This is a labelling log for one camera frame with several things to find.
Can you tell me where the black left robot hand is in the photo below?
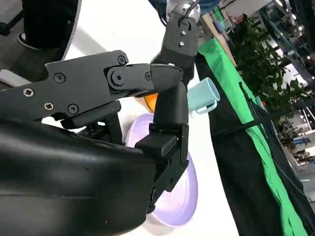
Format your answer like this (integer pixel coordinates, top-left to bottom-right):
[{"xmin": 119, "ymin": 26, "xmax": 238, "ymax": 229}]
[{"xmin": 150, "ymin": 48, "xmax": 196, "ymax": 85}]

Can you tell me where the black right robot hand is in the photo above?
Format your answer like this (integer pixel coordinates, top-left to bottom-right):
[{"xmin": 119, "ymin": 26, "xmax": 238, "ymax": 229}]
[{"xmin": 0, "ymin": 50, "xmax": 190, "ymax": 236}]

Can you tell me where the orange white toy bread roll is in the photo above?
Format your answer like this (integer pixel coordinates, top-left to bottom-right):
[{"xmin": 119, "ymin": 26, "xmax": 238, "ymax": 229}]
[{"xmin": 144, "ymin": 93, "xmax": 158, "ymax": 113}]

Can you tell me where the pale green mug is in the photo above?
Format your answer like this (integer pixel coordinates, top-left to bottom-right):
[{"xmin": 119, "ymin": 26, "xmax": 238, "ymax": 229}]
[{"xmin": 187, "ymin": 77, "xmax": 221, "ymax": 116}]

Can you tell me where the green cloth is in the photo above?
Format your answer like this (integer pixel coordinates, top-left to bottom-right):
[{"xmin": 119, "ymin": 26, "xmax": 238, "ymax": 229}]
[{"xmin": 198, "ymin": 38, "xmax": 311, "ymax": 236}]

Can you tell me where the wooden desk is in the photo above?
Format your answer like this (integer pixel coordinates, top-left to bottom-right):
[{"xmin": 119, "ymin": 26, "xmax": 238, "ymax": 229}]
[{"xmin": 201, "ymin": 9, "xmax": 237, "ymax": 67}]

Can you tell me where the person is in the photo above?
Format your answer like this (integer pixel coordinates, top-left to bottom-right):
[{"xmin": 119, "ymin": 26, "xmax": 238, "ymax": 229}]
[{"xmin": 232, "ymin": 13, "xmax": 249, "ymax": 27}]

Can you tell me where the green leafy plant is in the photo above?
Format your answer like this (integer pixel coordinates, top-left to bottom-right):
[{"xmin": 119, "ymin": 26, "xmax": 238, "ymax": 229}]
[{"xmin": 231, "ymin": 17, "xmax": 311, "ymax": 114}]

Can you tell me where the lilac plate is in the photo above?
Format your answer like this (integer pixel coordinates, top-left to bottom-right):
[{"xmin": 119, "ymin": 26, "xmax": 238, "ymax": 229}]
[{"xmin": 126, "ymin": 112, "xmax": 199, "ymax": 222}]

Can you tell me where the black cloth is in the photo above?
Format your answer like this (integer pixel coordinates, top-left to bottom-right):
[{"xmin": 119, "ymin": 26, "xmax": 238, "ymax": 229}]
[{"xmin": 194, "ymin": 53, "xmax": 315, "ymax": 236}]

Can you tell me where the person's leg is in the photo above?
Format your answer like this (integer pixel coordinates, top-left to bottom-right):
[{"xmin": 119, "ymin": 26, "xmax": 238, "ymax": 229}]
[{"xmin": 17, "ymin": 0, "xmax": 80, "ymax": 51}]

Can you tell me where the black strap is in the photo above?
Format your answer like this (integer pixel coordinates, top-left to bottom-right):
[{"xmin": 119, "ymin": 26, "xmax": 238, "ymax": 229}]
[{"xmin": 212, "ymin": 109, "xmax": 292, "ymax": 135}]

